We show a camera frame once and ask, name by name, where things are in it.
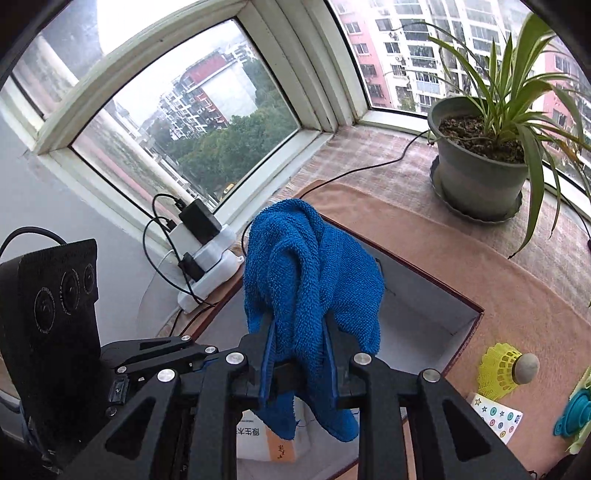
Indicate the white window frame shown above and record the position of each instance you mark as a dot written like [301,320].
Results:
[295,60]

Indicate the yellow shuttlecock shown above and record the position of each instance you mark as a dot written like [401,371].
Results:
[498,374]

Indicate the white sticker card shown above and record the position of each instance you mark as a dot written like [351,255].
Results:
[496,415]

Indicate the blue terry towel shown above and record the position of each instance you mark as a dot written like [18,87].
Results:
[300,277]

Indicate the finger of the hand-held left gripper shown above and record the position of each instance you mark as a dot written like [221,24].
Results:
[184,357]
[138,344]

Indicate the small black plug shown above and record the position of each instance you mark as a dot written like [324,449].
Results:
[192,267]

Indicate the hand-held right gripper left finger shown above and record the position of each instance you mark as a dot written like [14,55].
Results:
[266,369]

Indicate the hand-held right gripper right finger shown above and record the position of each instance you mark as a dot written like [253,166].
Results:
[330,369]

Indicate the grey-green pot saucer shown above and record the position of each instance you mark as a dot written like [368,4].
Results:
[480,214]

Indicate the white tissue pack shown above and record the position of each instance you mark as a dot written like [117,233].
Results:
[258,438]

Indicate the dark red box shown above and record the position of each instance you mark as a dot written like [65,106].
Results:
[415,295]

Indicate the black power adapter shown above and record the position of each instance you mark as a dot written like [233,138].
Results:
[201,219]

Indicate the green spider plant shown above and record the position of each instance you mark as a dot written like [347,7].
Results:
[508,78]

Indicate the grey-green plant pot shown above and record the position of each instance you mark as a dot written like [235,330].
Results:
[480,175]

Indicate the white power strip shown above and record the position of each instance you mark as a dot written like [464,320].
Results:
[217,267]

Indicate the plaid pink cloth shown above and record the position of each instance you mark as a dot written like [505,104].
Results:
[369,147]

